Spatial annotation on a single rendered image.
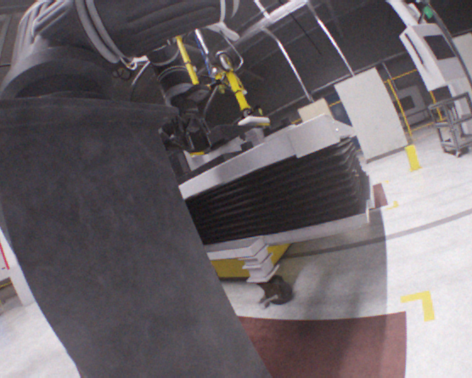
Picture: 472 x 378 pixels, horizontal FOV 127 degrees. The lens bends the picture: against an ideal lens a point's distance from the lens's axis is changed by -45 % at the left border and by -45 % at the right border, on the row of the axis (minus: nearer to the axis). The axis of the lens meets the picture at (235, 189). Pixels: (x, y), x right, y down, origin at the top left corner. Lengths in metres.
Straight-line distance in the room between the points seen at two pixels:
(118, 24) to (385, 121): 5.48
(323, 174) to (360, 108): 4.68
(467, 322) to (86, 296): 1.04
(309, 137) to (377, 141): 4.96
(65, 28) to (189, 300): 0.46
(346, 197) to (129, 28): 0.94
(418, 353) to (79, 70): 1.13
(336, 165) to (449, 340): 0.86
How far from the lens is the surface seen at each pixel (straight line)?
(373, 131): 5.55
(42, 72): 0.36
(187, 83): 0.67
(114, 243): 0.25
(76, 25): 0.40
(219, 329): 0.36
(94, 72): 0.38
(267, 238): 1.16
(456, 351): 0.91
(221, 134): 1.24
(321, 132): 0.63
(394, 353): 0.90
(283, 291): 1.23
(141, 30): 0.40
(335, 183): 0.96
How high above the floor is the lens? 0.75
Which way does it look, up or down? 2 degrees down
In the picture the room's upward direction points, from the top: 22 degrees counter-clockwise
